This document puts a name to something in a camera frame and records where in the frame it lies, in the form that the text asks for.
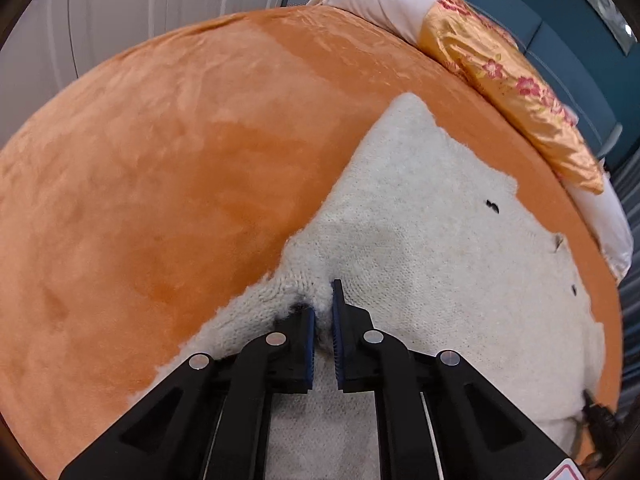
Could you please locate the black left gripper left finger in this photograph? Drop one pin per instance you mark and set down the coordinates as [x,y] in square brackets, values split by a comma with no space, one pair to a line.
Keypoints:
[209,419]

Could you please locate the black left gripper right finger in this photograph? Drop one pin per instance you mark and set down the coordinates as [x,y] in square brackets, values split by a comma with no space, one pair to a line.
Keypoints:
[437,417]

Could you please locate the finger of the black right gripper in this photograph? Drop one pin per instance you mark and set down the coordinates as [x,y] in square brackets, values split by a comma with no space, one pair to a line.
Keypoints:
[605,431]

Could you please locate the white knitted sweater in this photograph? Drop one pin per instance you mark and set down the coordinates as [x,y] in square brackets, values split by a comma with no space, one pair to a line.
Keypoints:
[426,237]

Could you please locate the orange plush bed cover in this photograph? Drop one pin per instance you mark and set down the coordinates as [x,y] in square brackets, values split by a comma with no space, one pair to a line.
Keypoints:
[104,266]

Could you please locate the grey blue curtain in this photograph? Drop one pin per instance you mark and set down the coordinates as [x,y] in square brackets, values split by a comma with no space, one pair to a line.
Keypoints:
[627,185]

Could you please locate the orange floral satin pillow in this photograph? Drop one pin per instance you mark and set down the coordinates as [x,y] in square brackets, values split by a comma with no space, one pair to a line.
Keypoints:
[487,58]

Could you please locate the teal upholstered headboard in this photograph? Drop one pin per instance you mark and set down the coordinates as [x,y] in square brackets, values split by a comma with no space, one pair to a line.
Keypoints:
[614,72]

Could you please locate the white panelled wardrobe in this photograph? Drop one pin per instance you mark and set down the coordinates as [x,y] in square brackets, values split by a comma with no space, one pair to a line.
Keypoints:
[54,42]

